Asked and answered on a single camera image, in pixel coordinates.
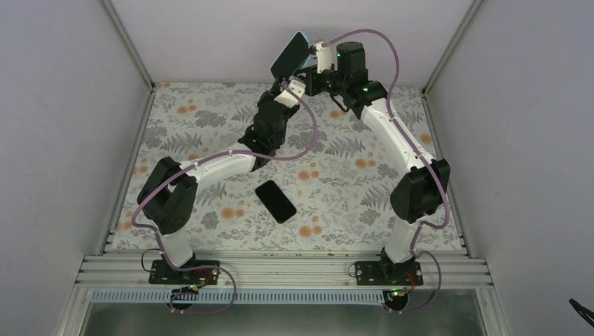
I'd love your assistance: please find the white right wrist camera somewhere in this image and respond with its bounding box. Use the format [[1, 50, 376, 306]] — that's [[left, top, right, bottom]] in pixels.
[[309, 40, 332, 74]]

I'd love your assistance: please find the phone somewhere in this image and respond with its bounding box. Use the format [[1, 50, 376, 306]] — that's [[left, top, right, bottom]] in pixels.
[[270, 31, 311, 79]]

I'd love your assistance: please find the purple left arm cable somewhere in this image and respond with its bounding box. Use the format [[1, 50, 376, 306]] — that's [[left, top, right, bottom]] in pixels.
[[130, 83, 319, 316]]

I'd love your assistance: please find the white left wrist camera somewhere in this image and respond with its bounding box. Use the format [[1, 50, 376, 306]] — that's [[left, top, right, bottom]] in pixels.
[[273, 79, 306, 108]]

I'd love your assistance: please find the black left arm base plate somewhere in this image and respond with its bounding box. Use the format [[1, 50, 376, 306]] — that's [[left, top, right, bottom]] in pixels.
[[148, 259, 219, 286]]

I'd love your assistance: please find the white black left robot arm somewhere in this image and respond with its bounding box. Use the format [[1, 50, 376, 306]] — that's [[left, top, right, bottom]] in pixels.
[[131, 80, 305, 284]]

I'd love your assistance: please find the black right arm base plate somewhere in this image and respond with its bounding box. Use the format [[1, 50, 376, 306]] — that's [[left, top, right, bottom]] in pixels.
[[354, 260, 424, 286]]

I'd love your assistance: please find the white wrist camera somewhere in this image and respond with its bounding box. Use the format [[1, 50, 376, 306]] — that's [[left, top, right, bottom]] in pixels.
[[309, 40, 332, 74], [273, 79, 306, 108]]

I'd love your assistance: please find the black smartphone on table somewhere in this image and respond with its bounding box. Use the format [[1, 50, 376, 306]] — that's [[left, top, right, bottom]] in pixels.
[[255, 180, 297, 223]]

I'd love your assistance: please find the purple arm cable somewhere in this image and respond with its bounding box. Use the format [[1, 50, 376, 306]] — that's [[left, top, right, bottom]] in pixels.
[[130, 83, 319, 316], [322, 28, 452, 316]]

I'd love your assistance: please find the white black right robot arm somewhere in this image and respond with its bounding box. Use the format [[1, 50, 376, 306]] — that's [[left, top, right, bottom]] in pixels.
[[298, 41, 450, 285]]

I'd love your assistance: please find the black object at right edge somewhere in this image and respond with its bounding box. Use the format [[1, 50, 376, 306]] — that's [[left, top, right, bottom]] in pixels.
[[569, 298, 594, 327]]

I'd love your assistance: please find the white slotted cable duct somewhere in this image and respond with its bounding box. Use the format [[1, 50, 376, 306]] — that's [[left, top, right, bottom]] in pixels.
[[90, 288, 385, 305]]

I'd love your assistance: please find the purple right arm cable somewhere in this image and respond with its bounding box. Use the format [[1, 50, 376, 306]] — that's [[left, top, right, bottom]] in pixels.
[[322, 28, 452, 316]]

